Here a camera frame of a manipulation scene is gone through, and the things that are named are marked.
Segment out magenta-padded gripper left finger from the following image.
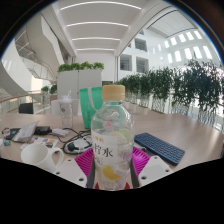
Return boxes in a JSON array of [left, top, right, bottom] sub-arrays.
[[53, 147, 96, 189]]

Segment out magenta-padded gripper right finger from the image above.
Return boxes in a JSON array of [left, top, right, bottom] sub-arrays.
[[130, 146, 174, 188]]

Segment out clear lemon water bottle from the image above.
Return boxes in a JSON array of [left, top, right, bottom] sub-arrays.
[[90, 84, 136, 191]]

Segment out dark blue keyboard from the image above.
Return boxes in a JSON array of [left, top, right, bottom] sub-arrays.
[[133, 132, 186, 167]]

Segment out white cup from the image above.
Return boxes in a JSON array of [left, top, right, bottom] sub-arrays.
[[20, 143, 64, 174]]

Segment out white power adapter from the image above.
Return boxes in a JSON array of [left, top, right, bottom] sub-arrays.
[[51, 128, 70, 138]]

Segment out black power adapter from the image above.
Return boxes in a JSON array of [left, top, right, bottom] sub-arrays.
[[33, 125, 53, 136]]

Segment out clear white-capped sports bottle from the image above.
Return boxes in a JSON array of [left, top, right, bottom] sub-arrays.
[[58, 94, 74, 129]]

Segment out green tote bag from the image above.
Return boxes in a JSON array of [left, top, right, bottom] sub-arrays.
[[78, 86, 104, 130]]

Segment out black notebook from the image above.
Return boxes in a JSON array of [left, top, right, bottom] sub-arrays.
[[4, 127, 21, 141]]

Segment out black chair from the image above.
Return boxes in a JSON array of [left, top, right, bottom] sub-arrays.
[[18, 102, 34, 115]]

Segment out planter box with plants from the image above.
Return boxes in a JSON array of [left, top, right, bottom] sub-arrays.
[[40, 83, 58, 104]]

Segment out white cabinet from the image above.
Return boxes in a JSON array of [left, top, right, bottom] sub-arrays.
[[57, 68, 103, 101]]

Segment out row of green hedge plants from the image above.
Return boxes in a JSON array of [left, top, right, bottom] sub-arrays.
[[114, 59, 224, 124]]

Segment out green plants on cabinet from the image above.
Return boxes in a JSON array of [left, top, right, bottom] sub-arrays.
[[57, 61, 105, 73]]

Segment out ceiling strip lights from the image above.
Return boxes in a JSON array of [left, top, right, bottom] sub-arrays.
[[59, 0, 143, 53]]

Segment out black cables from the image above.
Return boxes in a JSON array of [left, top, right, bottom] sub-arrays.
[[61, 128, 93, 155]]

